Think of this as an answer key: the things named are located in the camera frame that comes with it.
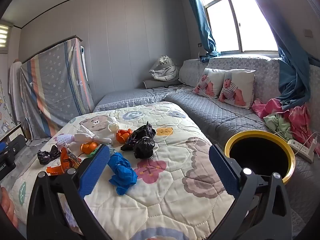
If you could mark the yellow rimmed black trash bin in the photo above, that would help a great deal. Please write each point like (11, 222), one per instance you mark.
(292, 162)

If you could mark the pink cloth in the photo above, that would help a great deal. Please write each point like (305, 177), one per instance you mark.
(300, 120)

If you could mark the light green cloth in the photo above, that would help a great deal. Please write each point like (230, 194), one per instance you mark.
(277, 125)

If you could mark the pale purple knitted cloth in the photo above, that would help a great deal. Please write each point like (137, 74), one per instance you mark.
(63, 140)

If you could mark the orange peel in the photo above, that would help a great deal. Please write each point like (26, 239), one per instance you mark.
(123, 135)
(89, 147)

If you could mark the white charger plug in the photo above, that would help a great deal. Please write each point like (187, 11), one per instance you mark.
(313, 141)

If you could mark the white power strip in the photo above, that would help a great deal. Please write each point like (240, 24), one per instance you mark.
(298, 150)

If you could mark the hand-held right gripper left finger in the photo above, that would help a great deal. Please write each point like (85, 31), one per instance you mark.
(95, 172)

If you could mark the grey quilted sofa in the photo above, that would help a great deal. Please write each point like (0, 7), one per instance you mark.
(212, 112)

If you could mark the grey flat cushion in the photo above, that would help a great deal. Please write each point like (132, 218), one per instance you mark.
(155, 83)

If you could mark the white tiger plush toy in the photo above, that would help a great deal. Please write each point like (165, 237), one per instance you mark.
(165, 67)

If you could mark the small window with blinds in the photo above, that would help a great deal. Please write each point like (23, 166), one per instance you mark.
(5, 38)

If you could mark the small black plastic bag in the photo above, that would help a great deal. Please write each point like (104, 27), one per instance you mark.
(47, 156)

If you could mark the white hanging cloth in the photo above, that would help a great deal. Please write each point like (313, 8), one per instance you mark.
(13, 85)

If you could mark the green plastic scrap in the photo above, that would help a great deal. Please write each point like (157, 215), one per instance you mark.
(94, 152)

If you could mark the large sliding window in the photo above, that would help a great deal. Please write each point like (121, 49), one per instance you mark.
(225, 25)

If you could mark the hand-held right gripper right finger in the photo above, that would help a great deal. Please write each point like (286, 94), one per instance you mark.
(223, 171)

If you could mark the white cloth doll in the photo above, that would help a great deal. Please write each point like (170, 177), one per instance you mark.
(86, 137)

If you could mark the orange snack wrapper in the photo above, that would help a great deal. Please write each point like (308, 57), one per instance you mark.
(65, 163)

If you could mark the small white tissue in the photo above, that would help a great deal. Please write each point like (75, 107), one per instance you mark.
(113, 127)

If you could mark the baby print pillow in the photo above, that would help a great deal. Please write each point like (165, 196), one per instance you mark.
(208, 82)
(237, 90)

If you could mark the wall switch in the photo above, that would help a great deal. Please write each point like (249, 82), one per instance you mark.
(308, 33)

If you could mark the blue curtain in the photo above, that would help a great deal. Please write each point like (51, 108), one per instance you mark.
(202, 25)
(292, 80)

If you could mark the cream printed quilt blanket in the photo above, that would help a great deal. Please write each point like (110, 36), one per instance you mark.
(175, 205)

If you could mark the striped floral sheet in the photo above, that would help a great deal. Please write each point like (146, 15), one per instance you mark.
(55, 85)

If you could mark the person's left hand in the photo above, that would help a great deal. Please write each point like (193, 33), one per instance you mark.
(7, 208)

